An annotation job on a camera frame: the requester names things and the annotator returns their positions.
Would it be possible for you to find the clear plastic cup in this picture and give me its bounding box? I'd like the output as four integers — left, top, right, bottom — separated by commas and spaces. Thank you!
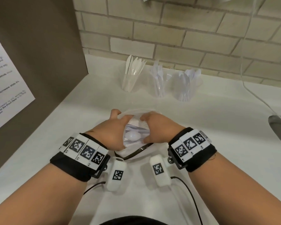
150, 69, 170, 99
169, 71, 203, 103

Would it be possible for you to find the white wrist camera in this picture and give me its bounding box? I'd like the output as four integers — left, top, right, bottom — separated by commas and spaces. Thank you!
106, 157, 127, 192
149, 155, 172, 187

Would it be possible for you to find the brown partition panel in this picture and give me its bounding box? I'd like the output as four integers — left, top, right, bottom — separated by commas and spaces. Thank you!
0, 0, 90, 179

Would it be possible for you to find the white paper notice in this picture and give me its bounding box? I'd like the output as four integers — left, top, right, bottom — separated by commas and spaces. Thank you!
0, 27, 36, 136

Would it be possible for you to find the person's left hand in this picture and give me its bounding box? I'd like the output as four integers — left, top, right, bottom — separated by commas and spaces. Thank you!
88, 109, 134, 152

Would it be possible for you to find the bundle of mixed white cutlery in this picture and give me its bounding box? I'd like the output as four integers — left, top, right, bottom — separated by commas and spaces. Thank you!
125, 123, 151, 148

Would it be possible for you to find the person's right hand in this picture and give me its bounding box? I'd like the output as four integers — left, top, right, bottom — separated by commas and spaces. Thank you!
140, 111, 186, 144

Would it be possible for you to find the clear plastic bag of cutlery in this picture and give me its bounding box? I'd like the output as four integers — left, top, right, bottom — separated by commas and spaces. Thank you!
121, 67, 144, 93

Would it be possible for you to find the black camera cable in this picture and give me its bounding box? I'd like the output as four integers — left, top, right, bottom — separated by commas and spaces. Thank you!
170, 176, 203, 225
83, 181, 106, 196

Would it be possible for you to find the black wristband with marker tags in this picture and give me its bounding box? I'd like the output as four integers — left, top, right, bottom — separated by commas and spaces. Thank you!
167, 127, 218, 173
49, 132, 111, 183

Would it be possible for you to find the black shirt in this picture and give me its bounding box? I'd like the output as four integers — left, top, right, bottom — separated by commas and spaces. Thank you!
97, 215, 170, 225

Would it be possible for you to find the person's right forearm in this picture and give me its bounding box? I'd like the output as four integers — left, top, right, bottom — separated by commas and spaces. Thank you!
188, 152, 281, 225

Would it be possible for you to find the person's left forearm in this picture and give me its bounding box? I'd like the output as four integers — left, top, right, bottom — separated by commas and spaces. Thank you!
0, 162, 92, 225

